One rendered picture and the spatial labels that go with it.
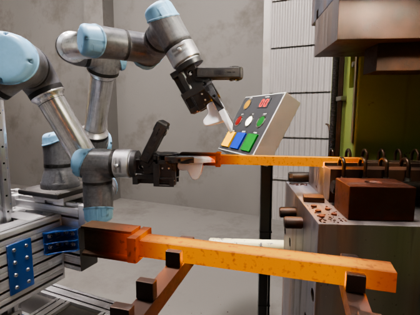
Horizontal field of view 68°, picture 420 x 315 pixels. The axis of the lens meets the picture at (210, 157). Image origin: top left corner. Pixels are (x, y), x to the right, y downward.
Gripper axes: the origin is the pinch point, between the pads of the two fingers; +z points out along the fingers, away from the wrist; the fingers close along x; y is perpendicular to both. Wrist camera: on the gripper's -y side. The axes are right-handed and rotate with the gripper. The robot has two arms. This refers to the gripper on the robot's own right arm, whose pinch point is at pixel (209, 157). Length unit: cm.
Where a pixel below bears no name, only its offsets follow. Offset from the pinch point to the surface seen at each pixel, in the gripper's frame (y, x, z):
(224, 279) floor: 100, -124, 1
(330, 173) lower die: 2.0, 7.6, 27.8
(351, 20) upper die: -30.7, 7.7, 30.0
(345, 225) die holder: 9.0, 22.0, 26.5
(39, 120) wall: -3, -378, -290
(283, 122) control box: -8.4, -42.0, 24.3
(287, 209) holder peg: 12.4, 2.0, 19.5
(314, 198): 7.8, 7.9, 24.5
